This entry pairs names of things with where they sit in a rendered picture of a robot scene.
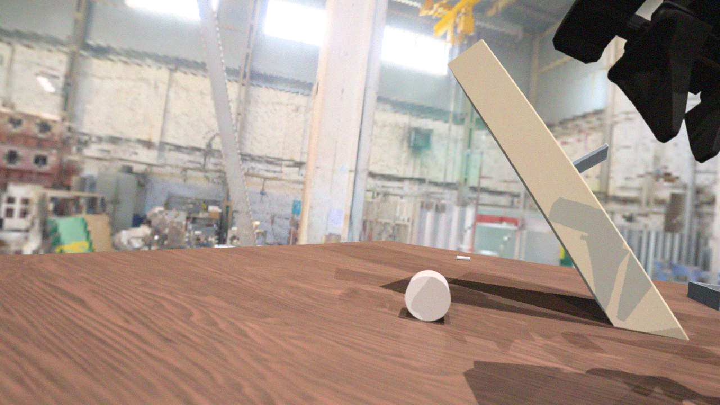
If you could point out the tan flat panel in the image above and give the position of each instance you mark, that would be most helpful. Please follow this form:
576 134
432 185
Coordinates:
604 260

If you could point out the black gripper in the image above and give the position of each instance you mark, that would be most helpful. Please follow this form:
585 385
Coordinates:
664 59

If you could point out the beige cylinder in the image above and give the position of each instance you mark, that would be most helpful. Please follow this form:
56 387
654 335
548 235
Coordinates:
427 296

